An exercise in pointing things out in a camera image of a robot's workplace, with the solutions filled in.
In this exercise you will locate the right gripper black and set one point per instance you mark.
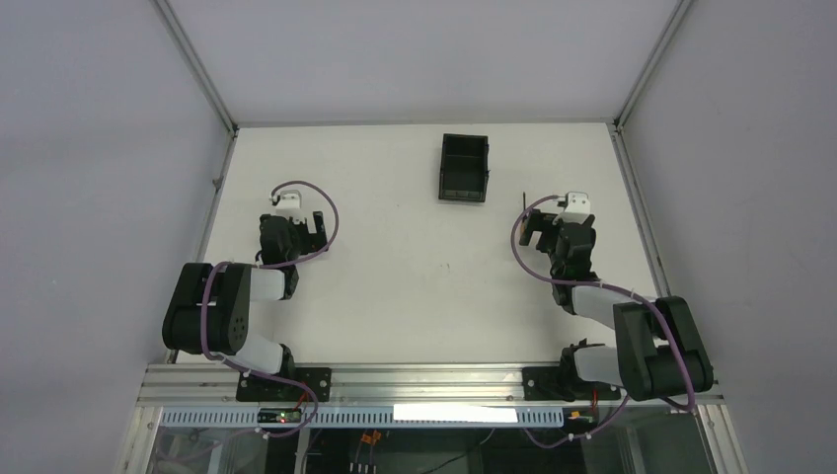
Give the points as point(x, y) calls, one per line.
point(541, 227)

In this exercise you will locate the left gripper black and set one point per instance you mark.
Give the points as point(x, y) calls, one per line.
point(311, 233)

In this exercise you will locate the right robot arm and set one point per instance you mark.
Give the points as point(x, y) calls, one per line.
point(658, 351)

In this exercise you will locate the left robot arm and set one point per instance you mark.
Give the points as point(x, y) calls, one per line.
point(209, 312)

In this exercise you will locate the black plastic bin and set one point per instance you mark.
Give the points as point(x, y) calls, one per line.
point(464, 168)

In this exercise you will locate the small electronics board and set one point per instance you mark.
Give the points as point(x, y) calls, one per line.
point(271, 416)

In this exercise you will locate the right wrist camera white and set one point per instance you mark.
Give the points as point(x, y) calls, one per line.
point(575, 207)

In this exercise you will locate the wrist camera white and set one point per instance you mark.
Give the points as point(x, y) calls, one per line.
point(288, 204)
point(575, 207)

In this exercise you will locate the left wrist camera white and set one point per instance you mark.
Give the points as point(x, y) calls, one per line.
point(288, 204)

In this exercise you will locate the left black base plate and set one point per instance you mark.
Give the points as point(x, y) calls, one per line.
point(257, 389)

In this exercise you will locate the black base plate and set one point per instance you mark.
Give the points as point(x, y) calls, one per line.
point(552, 383)
point(257, 389)

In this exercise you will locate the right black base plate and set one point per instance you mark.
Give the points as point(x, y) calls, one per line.
point(552, 383)

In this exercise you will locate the aluminium frame rail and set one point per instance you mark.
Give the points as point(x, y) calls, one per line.
point(353, 384)

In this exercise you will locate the white slotted cable duct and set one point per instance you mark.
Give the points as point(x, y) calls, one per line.
point(398, 416)

